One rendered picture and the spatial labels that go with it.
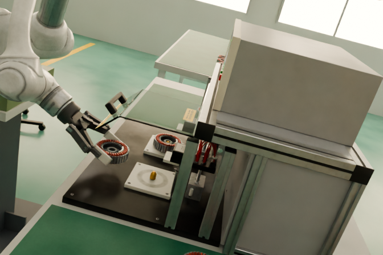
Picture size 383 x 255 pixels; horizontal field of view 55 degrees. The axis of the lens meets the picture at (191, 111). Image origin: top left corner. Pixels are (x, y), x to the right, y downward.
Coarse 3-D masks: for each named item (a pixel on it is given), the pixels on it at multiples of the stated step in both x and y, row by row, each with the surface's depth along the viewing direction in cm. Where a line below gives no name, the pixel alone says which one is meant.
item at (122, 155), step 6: (96, 144) 120; (102, 144) 120; (108, 144) 123; (114, 144) 123; (120, 144) 124; (108, 150) 119; (114, 150) 122; (120, 150) 119; (126, 150) 120; (114, 156) 116; (120, 156) 117; (126, 156) 119; (114, 162) 116; (120, 162) 118
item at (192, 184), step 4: (192, 172) 124; (192, 176) 121; (196, 176) 122; (200, 176) 122; (204, 176) 123; (192, 180) 119; (200, 180) 120; (204, 180) 121; (188, 184) 117; (192, 184) 117; (196, 184) 117; (200, 184) 118; (188, 188) 118; (196, 188) 117; (200, 188) 117; (188, 192) 118; (196, 192) 118; (200, 192) 117; (188, 196) 119; (192, 196) 118; (196, 196) 118; (200, 196) 118
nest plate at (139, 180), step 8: (136, 168) 125; (144, 168) 127; (152, 168) 128; (160, 168) 129; (136, 176) 121; (144, 176) 122; (160, 176) 124; (168, 176) 126; (128, 184) 116; (136, 184) 117; (144, 184) 118; (152, 184) 119; (160, 184) 120; (168, 184) 121; (144, 192) 116; (152, 192) 115; (160, 192) 116; (168, 192) 117
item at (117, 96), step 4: (120, 92) 109; (116, 96) 106; (120, 96) 108; (124, 96) 110; (112, 100) 102; (116, 100) 105; (120, 100) 109; (124, 100) 109; (108, 104) 100; (112, 104) 101; (108, 108) 101; (112, 108) 101; (112, 112) 101
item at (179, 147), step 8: (176, 144) 119; (168, 152) 121; (176, 152) 114; (168, 160) 116; (176, 160) 115; (200, 160) 117; (208, 160) 119; (216, 160) 120; (200, 168) 115; (208, 168) 114
